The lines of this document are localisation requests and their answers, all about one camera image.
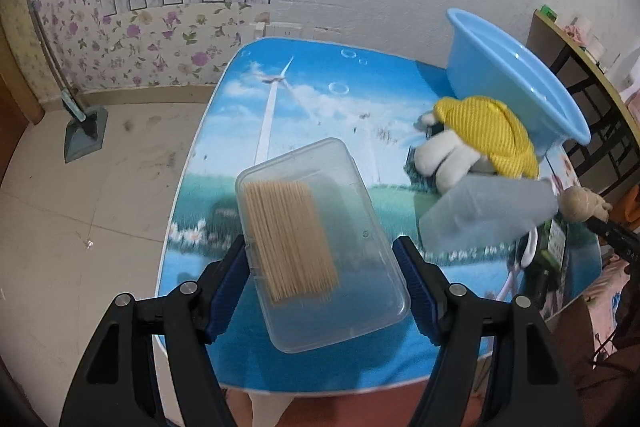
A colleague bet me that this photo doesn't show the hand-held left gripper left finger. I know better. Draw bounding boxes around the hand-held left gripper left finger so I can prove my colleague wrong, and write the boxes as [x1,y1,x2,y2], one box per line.
[59,234,251,427]

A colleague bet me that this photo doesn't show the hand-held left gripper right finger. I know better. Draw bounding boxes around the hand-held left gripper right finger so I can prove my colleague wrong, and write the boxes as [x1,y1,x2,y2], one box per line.
[392,236,586,427]

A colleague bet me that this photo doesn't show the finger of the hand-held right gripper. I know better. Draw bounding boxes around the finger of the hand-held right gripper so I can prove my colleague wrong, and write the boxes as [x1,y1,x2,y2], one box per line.
[587,217,640,265]

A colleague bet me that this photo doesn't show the small brown plush bear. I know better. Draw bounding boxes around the small brown plush bear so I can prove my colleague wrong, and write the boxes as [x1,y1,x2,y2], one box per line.
[557,186,613,224]

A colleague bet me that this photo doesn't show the dark green box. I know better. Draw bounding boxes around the dark green box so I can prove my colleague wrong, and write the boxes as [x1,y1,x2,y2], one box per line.
[529,217,569,308]

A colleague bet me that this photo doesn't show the bundle of wooden toothpicks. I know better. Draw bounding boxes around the bundle of wooden toothpicks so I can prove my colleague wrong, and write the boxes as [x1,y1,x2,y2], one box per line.
[243,179,341,304]

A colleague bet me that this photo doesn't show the clear plastic toothpick box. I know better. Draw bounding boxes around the clear plastic toothpick box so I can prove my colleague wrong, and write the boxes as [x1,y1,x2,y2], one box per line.
[235,138,412,354]

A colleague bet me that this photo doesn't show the white plush toy yellow hat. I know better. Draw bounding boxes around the white plush toy yellow hat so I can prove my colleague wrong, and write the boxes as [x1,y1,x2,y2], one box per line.
[414,95,541,195]

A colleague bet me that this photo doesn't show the blue plastic basin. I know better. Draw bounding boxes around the blue plastic basin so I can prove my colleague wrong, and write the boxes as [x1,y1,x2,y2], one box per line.
[445,8,592,158]

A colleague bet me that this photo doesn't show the brown cloth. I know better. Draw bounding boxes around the brown cloth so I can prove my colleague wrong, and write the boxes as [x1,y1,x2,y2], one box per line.
[550,297,640,427]

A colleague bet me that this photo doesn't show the wooden desk black legs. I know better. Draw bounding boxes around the wooden desk black legs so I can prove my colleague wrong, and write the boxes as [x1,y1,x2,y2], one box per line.
[527,9,640,198]

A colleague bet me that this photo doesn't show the grey dustpan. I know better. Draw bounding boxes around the grey dustpan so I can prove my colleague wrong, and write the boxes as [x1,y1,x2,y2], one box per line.
[27,0,109,164]

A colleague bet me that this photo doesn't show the brown wooden door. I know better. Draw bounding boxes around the brown wooden door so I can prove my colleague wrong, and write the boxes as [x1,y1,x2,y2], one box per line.
[0,72,46,172]

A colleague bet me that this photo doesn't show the white wall socket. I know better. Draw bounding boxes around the white wall socket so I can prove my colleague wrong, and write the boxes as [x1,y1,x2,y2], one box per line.
[255,22,303,40]

